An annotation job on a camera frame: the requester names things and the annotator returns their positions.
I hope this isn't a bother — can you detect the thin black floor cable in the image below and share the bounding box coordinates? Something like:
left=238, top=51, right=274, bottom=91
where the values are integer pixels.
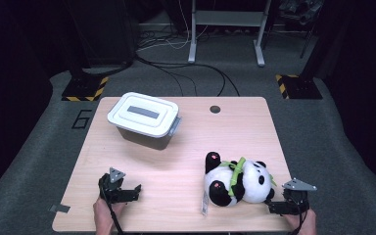
left=153, top=67, right=199, bottom=98

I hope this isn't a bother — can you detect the dark equipment pile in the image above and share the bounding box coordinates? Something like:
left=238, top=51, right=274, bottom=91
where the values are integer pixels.
left=278, top=0, right=325, bottom=26

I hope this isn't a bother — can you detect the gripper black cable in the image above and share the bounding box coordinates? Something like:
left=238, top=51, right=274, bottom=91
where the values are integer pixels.
left=290, top=200, right=309, bottom=235
left=99, top=187, right=125, bottom=235

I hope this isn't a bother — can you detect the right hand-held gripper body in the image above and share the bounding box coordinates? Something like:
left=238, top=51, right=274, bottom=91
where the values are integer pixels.
left=281, top=177, right=318, bottom=216

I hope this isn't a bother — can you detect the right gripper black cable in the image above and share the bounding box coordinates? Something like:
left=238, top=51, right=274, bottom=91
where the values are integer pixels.
left=290, top=200, right=309, bottom=235

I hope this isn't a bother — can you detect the black striped stand base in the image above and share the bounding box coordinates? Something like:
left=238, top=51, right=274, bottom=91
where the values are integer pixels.
left=275, top=73, right=324, bottom=101
left=61, top=75, right=110, bottom=103

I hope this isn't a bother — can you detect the large black box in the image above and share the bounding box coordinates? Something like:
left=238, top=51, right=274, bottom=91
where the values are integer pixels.
left=63, top=0, right=139, bottom=68

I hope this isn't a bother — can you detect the grey tape piece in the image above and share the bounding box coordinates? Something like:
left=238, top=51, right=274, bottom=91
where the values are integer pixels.
left=49, top=203, right=71, bottom=214

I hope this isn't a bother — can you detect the clear plastic storage box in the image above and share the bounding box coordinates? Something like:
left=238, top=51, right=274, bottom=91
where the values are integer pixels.
left=116, top=117, right=182, bottom=152

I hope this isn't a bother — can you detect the person's right hand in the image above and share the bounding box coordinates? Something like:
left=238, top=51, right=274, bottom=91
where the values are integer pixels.
left=282, top=209, right=318, bottom=235

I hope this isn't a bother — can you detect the thick black floor cable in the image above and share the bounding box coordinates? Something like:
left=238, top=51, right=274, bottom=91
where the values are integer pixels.
left=134, top=54, right=241, bottom=98

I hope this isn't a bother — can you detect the person's left hand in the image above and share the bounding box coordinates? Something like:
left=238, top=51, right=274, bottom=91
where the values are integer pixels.
left=92, top=197, right=127, bottom=235

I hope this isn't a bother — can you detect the white metal stand frame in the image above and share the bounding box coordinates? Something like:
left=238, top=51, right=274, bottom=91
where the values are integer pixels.
left=187, top=0, right=272, bottom=69

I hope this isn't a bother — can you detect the white floor cable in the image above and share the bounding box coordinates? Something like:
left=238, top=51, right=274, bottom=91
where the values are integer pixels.
left=136, top=0, right=211, bottom=52

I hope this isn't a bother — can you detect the white box lid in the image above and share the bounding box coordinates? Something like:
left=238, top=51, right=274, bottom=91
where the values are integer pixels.
left=107, top=91, right=181, bottom=139

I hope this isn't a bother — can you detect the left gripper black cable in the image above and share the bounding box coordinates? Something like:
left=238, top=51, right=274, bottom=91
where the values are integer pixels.
left=99, top=187, right=125, bottom=235

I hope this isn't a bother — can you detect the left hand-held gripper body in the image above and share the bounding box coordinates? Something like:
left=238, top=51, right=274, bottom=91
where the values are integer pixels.
left=98, top=166, right=126, bottom=206

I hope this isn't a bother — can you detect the panda plush toy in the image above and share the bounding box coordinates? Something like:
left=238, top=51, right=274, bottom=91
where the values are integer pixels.
left=201, top=151, right=277, bottom=216

